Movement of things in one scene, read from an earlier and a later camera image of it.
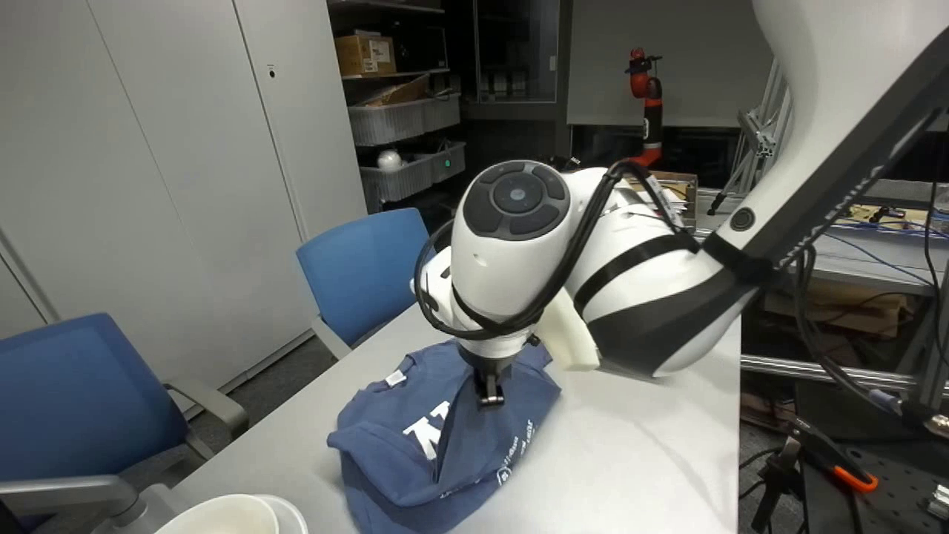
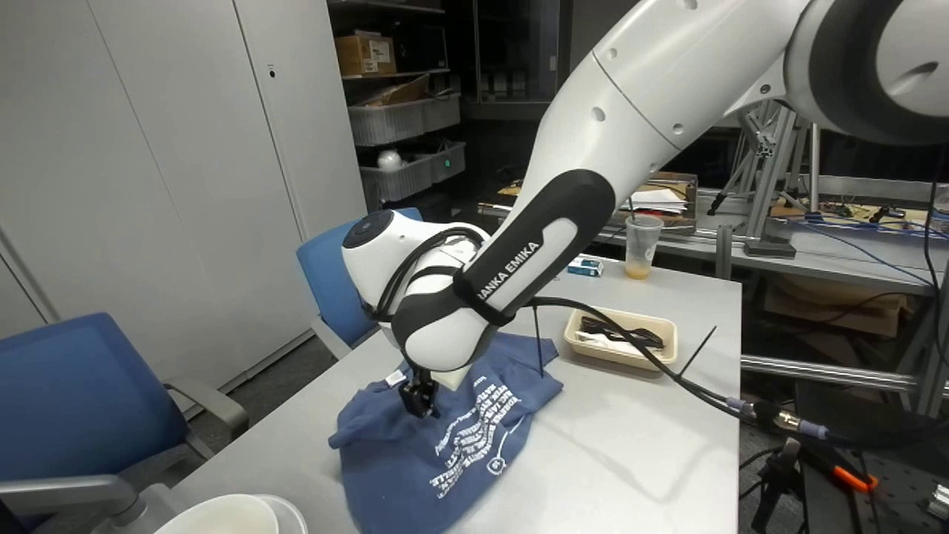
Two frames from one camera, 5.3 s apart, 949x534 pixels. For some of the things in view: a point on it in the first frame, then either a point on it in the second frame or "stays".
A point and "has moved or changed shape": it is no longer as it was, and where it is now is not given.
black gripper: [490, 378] -> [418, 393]
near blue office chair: [81, 417] stays
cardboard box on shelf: [364, 55] stays
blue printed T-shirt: [418, 451] has moved or changed shape
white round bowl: [238, 513] stays
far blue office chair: [364, 270] stays
